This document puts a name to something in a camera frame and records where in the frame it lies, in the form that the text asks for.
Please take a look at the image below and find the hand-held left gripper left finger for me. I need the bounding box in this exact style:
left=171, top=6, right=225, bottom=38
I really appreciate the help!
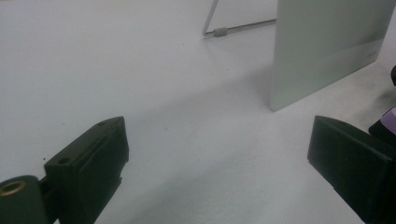
left=43, top=116, right=130, bottom=224

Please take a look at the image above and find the standing glass whiteboard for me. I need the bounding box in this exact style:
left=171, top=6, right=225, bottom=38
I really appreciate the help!
left=202, top=0, right=396, bottom=112

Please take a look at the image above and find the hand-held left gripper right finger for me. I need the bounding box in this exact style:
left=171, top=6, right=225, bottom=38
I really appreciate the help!
left=306, top=115, right=396, bottom=224

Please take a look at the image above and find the purple whiteboard eraser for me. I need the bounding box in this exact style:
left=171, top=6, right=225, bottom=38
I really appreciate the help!
left=380, top=106, right=396, bottom=137

